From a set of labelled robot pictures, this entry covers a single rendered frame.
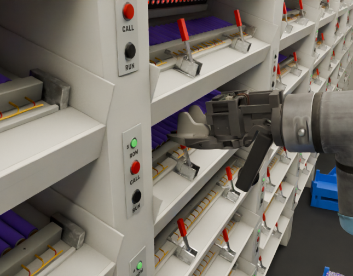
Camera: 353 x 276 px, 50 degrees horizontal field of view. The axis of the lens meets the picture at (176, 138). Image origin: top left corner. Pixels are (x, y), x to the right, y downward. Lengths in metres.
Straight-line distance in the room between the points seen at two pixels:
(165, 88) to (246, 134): 0.15
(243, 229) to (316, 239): 1.05
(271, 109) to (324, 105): 0.08
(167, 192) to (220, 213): 0.32
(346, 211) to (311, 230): 1.69
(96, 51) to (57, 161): 0.12
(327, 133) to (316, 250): 1.64
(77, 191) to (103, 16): 0.22
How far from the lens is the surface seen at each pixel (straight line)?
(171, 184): 0.68
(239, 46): 0.88
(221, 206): 0.98
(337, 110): 0.56
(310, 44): 1.76
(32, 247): 0.50
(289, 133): 0.57
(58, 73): 0.46
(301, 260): 2.08
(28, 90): 0.44
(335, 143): 0.57
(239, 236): 1.21
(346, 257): 2.18
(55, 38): 0.46
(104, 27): 0.42
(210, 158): 0.79
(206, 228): 0.90
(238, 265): 1.38
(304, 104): 0.57
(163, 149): 0.72
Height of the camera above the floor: 1.27
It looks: 22 degrees down
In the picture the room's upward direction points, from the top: straight up
